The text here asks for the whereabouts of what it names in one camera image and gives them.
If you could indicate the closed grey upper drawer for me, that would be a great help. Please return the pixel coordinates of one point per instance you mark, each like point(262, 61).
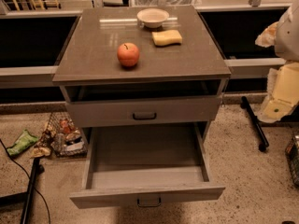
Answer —
point(138, 112)

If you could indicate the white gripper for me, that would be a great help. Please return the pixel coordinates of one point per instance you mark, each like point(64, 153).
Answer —
point(288, 36)

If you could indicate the red apple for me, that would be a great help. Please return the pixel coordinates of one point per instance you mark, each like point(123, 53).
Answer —
point(128, 54)

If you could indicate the wire basket with snacks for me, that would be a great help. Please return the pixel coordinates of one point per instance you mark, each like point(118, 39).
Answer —
point(65, 137)

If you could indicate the black stand leg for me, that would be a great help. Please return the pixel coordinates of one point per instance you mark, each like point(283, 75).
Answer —
point(259, 131)
point(26, 198)

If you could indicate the white bowl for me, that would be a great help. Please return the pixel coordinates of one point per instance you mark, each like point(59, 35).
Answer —
point(153, 17)

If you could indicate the yellow sponge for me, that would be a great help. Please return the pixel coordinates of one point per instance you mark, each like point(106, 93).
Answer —
point(165, 38)

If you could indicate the yellow snack bag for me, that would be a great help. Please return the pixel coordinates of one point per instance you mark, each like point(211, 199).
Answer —
point(39, 152)

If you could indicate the open grey lower drawer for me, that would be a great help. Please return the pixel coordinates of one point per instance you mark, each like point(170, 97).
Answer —
point(146, 166)

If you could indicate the black stand leg left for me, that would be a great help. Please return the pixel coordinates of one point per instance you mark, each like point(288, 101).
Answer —
point(26, 198)

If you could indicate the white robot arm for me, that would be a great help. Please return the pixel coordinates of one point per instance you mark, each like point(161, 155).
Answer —
point(283, 35)

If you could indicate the wire basket right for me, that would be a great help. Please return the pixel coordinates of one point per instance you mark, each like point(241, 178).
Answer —
point(292, 156)

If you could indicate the green chip bag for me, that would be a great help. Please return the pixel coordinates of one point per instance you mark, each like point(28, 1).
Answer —
point(24, 141)

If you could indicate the black stand leg right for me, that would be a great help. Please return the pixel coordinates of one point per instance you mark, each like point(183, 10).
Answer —
point(259, 131)

